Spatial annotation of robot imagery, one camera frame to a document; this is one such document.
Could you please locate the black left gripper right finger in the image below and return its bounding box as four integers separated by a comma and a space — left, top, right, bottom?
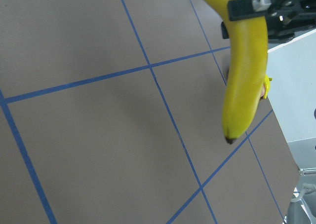
227, 0, 266, 21

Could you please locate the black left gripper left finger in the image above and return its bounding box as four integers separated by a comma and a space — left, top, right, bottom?
221, 22, 229, 39

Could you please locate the yellow banana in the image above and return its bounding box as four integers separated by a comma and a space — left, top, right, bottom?
204, 0, 268, 145
260, 75, 273, 100

